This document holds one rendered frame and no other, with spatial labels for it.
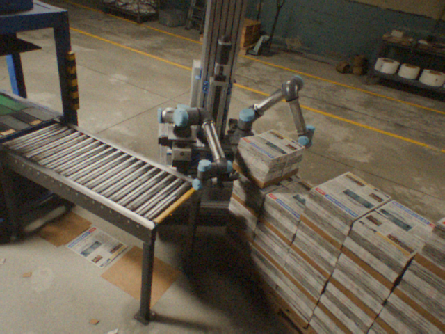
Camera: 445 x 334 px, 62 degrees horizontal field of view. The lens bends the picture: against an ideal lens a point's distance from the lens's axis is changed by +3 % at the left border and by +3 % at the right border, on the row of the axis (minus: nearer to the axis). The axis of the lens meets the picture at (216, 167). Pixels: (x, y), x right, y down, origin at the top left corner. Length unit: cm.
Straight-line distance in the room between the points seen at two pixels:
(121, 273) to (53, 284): 44
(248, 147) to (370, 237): 90
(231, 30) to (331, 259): 170
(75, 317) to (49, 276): 40
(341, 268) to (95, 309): 158
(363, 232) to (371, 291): 32
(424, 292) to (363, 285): 31
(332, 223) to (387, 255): 31
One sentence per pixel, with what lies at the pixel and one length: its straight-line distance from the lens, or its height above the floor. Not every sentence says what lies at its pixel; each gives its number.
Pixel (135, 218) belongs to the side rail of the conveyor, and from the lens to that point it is 207.
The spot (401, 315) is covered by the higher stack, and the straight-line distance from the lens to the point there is 210.
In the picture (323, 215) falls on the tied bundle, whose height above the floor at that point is 96.
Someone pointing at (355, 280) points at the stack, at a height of 74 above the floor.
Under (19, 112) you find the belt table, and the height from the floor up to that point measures 80.
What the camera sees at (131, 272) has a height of 0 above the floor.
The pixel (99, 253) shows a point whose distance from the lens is 299.
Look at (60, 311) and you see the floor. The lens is 272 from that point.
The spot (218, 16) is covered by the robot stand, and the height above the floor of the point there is 168.
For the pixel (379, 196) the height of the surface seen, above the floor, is 107.
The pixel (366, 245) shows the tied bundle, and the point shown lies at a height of 97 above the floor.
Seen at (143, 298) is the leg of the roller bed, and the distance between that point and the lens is 246.
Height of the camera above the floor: 218
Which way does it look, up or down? 33 degrees down
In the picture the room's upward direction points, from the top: 9 degrees clockwise
